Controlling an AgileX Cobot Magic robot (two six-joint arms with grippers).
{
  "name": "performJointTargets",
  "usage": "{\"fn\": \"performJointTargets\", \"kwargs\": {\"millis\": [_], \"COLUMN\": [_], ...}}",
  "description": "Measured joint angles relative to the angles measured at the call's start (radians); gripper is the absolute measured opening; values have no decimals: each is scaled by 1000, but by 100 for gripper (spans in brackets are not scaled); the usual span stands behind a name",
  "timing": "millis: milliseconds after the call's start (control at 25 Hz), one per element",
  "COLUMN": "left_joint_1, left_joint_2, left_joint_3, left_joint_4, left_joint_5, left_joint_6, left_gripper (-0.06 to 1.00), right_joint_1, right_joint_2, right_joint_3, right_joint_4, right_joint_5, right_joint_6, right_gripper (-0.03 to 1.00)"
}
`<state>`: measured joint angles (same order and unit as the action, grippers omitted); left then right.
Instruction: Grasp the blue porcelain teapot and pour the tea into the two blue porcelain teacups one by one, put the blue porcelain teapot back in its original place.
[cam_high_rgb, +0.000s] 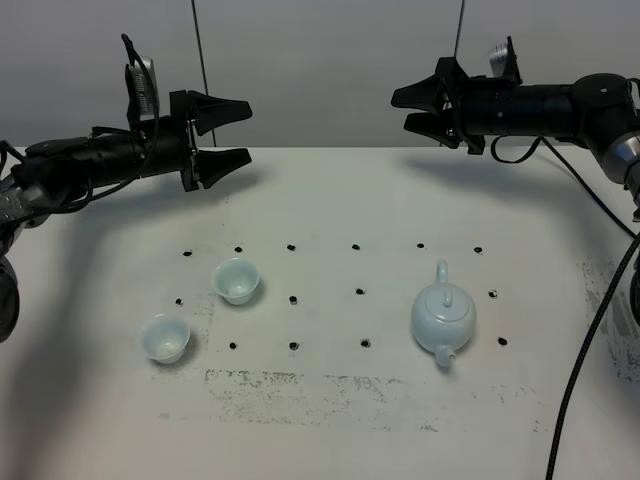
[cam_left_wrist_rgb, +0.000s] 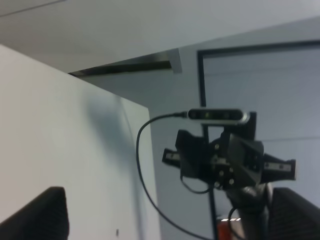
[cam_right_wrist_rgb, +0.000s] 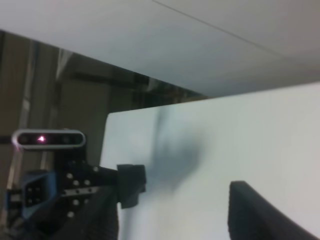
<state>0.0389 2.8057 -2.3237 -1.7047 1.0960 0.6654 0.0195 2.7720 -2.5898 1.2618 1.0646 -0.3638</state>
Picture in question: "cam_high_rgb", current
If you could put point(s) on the light blue porcelain teapot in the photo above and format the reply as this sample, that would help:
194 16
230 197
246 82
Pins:
443 317

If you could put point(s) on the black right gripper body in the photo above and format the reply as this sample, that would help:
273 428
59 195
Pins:
464 103

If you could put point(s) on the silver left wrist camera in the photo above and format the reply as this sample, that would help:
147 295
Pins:
141 99

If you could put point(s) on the light blue teacup rear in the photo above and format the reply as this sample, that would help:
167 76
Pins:
236 281

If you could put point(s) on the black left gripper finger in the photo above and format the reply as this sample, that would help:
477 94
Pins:
210 113
212 166

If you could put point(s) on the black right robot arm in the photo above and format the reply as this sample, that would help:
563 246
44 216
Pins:
596 113

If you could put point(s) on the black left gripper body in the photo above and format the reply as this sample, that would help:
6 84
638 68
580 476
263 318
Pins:
172 149

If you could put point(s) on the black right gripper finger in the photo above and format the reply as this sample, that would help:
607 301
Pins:
426 95
436 128

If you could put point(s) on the light blue teacup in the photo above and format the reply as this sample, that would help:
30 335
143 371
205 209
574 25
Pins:
163 338
236 281

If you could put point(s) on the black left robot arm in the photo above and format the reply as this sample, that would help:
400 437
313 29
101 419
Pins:
63 176

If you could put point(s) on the light blue teacup front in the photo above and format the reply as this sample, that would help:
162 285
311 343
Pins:
163 338

